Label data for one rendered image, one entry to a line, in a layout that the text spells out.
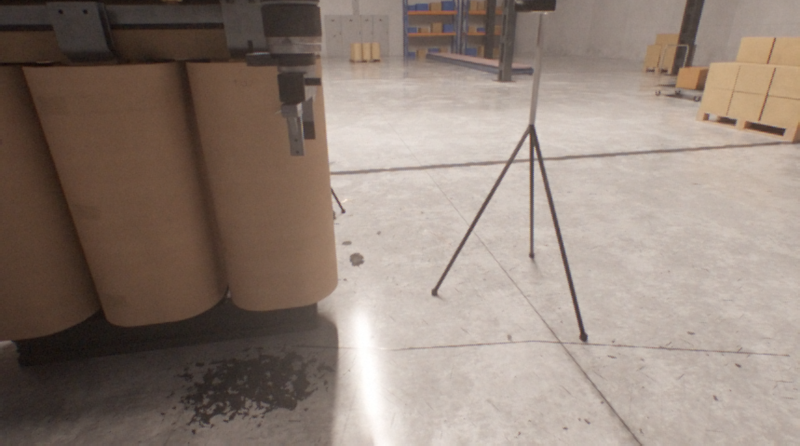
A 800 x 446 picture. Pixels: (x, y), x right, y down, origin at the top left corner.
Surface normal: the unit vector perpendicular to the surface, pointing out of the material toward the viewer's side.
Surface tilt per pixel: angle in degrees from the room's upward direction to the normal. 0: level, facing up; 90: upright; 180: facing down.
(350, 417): 0
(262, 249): 90
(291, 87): 90
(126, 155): 90
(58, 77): 90
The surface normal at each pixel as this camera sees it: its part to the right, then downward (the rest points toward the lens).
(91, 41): 0.18, 0.36
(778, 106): -0.97, 0.10
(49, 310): 0.58, 0.29
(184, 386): -0.01, -0.93
